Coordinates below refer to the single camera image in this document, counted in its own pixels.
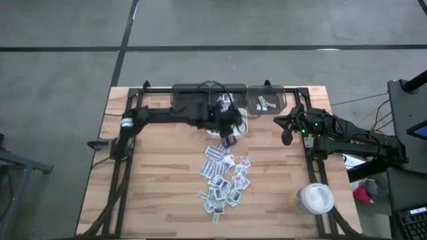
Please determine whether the black diagonal bar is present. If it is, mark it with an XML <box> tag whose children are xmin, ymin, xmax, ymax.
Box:
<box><xmin>346</xmin><ymin>159</ymin><xmax>401</xmax><ymax>183</ymax></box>

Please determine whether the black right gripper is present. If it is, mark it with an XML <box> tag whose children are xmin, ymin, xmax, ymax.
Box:
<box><xmin>273</xmin><ymin>103</ymin><xmax>314</xmax><ymax>147</ymax></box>

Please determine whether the grey glove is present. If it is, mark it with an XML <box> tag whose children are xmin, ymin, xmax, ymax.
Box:
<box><xmin>364</xmin><ymin>179</ymin><xmax>380</xmax><ymax>198</ymax></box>

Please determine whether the black pole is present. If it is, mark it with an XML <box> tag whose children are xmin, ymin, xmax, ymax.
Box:
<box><xmin>401</xmin><ymin>69</ymin><xmax>427</xmax><ymax>95</ymax></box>

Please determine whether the tablet with blue screen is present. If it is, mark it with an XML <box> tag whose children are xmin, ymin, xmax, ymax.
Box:
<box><xmin>406</xmin><ymin>120</ymin><xmax>427</xmax><ymax>141</ymax></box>

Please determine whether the large blue striped packet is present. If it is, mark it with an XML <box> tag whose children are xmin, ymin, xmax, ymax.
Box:
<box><xmin>200</xmin><ymin>159</ymin><xmax>225</xmax><ymax>179</ymax></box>

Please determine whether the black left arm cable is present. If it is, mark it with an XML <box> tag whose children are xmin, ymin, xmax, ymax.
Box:
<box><xmin>196</xmin><ymin>79</ymin><xmax>242</xmax><ymax>113</ymax></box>

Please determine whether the small blue striped packet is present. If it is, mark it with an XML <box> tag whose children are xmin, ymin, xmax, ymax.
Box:
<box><xmin>203</xmin><ymin>145</ymin><xmax>227</xmax><ymax>162</ymax></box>

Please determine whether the black keyboard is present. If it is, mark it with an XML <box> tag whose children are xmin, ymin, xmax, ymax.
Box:
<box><xmin>396</xmin><ymin>206</ymin><xmax>427</xmax><ymax>240</ymax></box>

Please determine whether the grey translucent bin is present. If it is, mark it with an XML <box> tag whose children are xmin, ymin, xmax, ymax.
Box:
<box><xmin>170</xmin><ymin>83</ymin><xmax>211</xmax><ymax>114</ymax></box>
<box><xmin>209</xmin><ymin>83</ymin><xmax>250</xmax><ymax>109</ymax></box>
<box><xmin>247</xmin><ymin>85</ymin><xmax>288</xmax><ymax>116</ymax></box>

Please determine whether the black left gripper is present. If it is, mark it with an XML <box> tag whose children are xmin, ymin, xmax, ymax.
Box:
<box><xmin>199</xmin><ymin>102</ymin><xmax>243</xmax><ymax>137</ymax></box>

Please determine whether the dark cabinet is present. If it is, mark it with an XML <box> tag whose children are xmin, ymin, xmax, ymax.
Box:
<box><xmin>386</xmin><ymin>166</ymin><xmax>427</xmax><ymax>213</ymax></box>

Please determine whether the red cloth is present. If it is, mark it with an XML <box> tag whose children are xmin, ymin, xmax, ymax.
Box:
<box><xmin>352</xmin><ymin>185</ymin><xmax>375</xmax><ymax>205</ymax></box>

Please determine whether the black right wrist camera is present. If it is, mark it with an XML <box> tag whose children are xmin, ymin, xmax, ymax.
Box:
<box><xmin>305</xmin><ymin>107</ymin><xmax>330</xmax><ymax>118</ymax></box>

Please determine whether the white plastic bin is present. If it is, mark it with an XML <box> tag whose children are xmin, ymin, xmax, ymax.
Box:
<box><xmin>205</xmin><ymin>107</ymin><xmax>249</xmax><ymax>139</ymax></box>

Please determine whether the white paper sheet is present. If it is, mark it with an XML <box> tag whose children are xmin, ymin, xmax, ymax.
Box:
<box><xmin>343</xmin><ymin>155</ymin><xmax>367</xmax><ymax>171</ymax></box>

